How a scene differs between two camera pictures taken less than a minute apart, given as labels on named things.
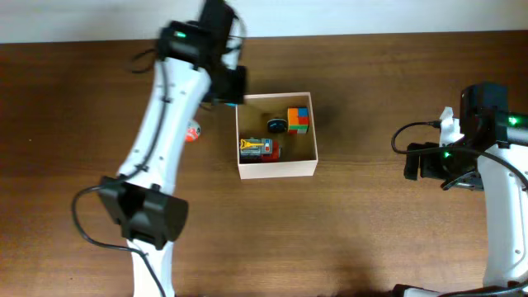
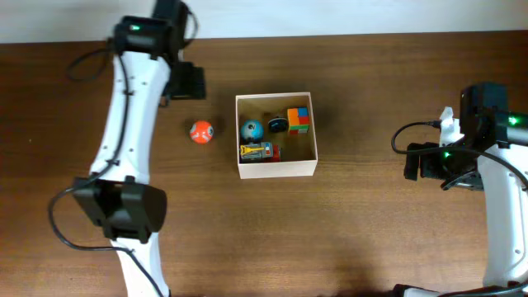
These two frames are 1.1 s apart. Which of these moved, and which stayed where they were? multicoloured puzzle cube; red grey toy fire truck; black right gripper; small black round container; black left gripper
Moved: black left gripper; red grey toy fire truck
Stayed: small black round container; black right gripper; multicoloured puzzle cube
